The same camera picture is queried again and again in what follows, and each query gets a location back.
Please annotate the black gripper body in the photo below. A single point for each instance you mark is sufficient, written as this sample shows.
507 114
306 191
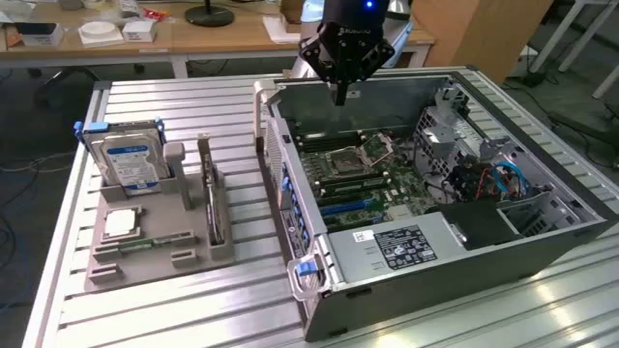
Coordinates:
350 36

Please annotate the low profile graphics card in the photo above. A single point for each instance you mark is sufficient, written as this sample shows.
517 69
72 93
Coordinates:
215 203

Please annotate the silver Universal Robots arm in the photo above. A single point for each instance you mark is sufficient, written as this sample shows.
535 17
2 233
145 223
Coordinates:
305 70

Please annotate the white paper stack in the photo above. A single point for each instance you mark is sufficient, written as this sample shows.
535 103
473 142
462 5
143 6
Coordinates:
281 32

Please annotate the wooden desk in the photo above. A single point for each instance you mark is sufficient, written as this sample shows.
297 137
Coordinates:
218 36

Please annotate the wooden cabinet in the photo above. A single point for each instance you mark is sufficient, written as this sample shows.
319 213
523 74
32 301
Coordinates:
483 36

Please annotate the black lamp base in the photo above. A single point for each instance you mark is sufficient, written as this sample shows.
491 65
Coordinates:
209 16

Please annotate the metal socket cover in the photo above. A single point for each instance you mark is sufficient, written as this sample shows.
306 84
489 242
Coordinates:
375 146

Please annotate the perforated metal disk bay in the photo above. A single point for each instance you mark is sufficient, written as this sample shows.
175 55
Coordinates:
445 145

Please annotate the CPU socket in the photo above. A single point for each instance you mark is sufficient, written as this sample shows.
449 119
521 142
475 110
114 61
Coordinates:
345 163

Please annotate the white box with label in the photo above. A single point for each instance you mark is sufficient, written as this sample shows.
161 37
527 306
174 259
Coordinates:
139 30

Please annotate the dark RAM stick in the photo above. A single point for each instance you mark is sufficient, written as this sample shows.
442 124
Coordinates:
353 185

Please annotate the green motherboard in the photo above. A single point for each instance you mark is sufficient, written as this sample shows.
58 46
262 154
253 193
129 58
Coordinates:
402 203

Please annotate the blue expansion slot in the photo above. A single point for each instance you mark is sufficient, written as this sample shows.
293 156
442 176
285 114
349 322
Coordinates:
346 207

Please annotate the white round holder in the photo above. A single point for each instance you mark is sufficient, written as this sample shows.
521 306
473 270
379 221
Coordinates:
100 34

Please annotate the hard disk in blue carrier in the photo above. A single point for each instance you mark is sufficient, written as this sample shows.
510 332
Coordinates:
131 163

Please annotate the black plastic shroud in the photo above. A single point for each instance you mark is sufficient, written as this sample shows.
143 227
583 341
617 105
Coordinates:
479 224

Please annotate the grey metal disk bay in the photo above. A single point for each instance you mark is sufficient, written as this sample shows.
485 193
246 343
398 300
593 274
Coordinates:
542 206

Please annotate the white box with dark top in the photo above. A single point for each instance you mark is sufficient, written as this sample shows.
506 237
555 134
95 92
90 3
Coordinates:
40 36

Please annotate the grey printed parts rack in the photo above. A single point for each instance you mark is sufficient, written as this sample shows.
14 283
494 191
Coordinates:
159 224

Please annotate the grey power supply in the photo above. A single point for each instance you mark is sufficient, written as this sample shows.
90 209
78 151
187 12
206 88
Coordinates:
349 261

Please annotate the green RAM stick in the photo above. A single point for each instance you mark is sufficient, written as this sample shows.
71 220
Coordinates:
159 242

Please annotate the silver CPU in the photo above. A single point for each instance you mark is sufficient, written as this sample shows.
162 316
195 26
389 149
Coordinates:
121 222

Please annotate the dark grey PC case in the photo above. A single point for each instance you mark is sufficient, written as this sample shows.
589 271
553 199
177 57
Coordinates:
435 290

